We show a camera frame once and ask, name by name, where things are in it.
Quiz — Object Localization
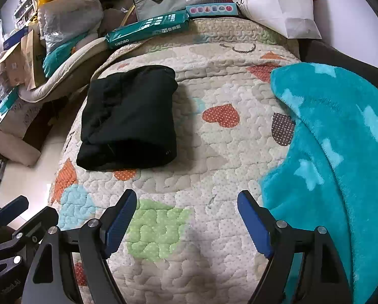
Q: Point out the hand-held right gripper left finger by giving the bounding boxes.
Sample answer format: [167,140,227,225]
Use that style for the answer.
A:
[21,189,138,304]

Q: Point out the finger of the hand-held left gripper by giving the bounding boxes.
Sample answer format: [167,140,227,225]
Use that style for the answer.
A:
[0,196,29,229]
[0,207,59,260]

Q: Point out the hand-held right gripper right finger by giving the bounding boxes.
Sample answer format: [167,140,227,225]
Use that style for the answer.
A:
[237,190,354,304]

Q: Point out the black pants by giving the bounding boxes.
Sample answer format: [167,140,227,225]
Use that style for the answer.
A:
[76,65,179,172]

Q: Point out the heart print quilted blanket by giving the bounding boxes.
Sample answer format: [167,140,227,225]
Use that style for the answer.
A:
[48,17,300,304]

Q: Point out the teal star fleece blanket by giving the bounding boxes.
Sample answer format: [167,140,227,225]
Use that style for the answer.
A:
[258,63,378,304]

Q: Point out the cardboard box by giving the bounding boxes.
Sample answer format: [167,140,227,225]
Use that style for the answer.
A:
[0,30,42,91]

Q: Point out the beige cushion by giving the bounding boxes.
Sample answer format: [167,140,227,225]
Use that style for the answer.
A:
[18,36,109,103]

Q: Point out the teal cloth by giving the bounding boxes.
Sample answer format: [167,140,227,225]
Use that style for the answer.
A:
[43,35,85,78]

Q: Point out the black sofa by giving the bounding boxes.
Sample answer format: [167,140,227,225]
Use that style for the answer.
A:
[298,38,378,80]

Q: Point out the green paper packet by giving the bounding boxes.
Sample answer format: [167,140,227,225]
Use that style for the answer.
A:
[105,10,190,49]

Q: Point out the clear plastic bag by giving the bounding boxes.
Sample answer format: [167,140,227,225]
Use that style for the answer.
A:
[37,0,105,53]

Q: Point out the white bookshelf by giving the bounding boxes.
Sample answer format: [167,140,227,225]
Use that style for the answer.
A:
[13,0,39,23]

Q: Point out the light blue toy box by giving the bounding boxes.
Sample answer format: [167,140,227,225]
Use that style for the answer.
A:
[186,3,239,18]

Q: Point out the white paper bag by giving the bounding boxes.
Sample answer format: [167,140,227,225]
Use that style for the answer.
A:
[206,0,322,39]

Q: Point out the white board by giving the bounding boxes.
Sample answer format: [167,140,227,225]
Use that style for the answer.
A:
[312,0,378,67]

